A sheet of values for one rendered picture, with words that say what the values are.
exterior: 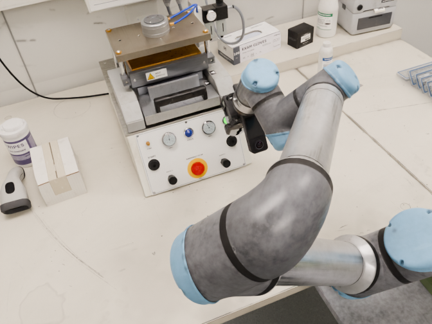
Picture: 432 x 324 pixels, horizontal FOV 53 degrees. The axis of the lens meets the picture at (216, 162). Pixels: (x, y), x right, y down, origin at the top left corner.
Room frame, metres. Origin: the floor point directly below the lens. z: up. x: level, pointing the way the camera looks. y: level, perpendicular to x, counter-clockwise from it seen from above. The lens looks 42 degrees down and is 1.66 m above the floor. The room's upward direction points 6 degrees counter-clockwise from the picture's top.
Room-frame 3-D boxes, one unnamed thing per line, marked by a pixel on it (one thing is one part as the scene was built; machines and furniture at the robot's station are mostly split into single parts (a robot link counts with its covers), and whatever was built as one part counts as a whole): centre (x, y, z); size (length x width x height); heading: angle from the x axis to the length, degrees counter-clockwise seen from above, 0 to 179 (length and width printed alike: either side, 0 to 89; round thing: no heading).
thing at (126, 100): (1.08, 0.24, 0.96); 0.25 x 0.05 x 0.07; 17
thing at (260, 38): (1.60, -0.18, 0.83); 0.23 x 0.12 x 0.07; 117
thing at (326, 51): (1.42, -0.45, 0.82); 0.05 x 0.05 x 0.14
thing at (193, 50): (1.19, 0.12, 1.07); 0.22 x 0.17 x 0.10; 107
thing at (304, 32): (1.62, -0.40, 0.83); 0.09 x 0.06 x 0.07; 121
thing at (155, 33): (1.23, 0.12, 1.08); 0.31 x 0.24 x 0.13; 107
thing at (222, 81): (1.16, -0.02, 0.96); 0.26 x 0.05 x 0.07; 17
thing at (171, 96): (1.01, 0.08, 0.99); 0.15 x 0.02 x 0.04; 107
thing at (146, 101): (1.14, 0.12, 0.97); 0.30 x 0.22 x 0.08; 17
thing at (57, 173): (0.99, 0.48, 0.80); 0.19 x 0.13 x 0.09; 17
